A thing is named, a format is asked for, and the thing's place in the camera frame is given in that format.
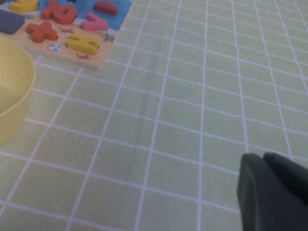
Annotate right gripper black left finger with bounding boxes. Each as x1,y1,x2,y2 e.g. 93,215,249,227
237,153,308,231

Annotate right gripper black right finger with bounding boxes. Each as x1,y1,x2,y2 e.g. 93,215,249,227
263,152,308,205

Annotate wooden number puzzle board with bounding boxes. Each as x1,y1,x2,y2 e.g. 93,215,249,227
0,0,133,71

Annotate yellow plastic bowl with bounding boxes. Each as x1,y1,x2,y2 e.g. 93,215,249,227
0,35,36,145

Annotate green checked tablecloth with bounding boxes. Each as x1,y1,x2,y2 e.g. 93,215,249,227
0,0,308,231

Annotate red minus sign block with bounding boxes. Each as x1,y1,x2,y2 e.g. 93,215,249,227
93,0,119,15

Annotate pink angle sign block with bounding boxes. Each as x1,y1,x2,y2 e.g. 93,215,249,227
81,12,109,31

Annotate yellow equals sign block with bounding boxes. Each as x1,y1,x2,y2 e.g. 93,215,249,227
66,33,101,54

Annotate orange plus sign block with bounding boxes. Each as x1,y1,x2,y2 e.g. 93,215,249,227
26,21,59,43

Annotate orange wooden number ten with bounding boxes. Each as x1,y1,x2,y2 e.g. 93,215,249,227
40,0,77,25

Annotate yellow wooden number nine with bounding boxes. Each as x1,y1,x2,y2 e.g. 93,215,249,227
9,0,39,12

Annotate dark blue square block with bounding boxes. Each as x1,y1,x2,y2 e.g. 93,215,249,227
0,10,26,34

